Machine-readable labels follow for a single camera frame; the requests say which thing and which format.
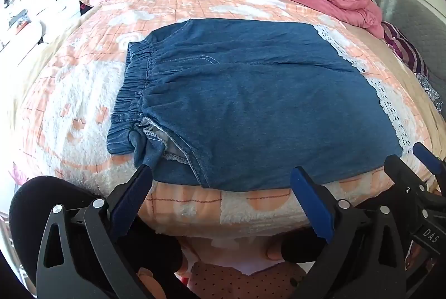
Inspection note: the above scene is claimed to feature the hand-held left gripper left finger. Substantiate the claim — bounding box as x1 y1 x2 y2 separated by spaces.
35 163 154 299

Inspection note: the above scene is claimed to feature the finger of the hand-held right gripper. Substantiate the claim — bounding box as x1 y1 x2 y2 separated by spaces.
384 155 438 214
412 142 446 181

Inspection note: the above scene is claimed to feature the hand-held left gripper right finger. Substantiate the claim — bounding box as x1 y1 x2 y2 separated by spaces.
290 165 419 299

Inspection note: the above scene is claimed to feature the blue denim pants lace trim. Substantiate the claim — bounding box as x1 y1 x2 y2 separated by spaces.
106 18 417 190

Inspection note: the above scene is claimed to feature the person's black trouser leg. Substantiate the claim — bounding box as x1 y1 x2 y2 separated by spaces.
280 229 326 264
9 175 183 293

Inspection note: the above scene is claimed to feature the floral patterned cloth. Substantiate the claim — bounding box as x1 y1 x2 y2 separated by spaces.
416 72 444 109

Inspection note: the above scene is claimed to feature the person's pink dotted clothing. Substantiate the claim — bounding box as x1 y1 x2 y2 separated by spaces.
174 236 307 299

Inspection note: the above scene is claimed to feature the purple striped pillow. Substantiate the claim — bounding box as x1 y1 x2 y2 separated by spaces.
380 21 430 77

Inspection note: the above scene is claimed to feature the peach bear print blanket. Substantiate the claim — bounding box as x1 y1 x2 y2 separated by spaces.
14 0 446 240

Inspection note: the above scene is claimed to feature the grey padded headboard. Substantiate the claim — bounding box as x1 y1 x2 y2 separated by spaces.
348 0 446 104

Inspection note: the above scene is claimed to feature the white desk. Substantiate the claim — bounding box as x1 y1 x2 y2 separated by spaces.
0 6 47 52

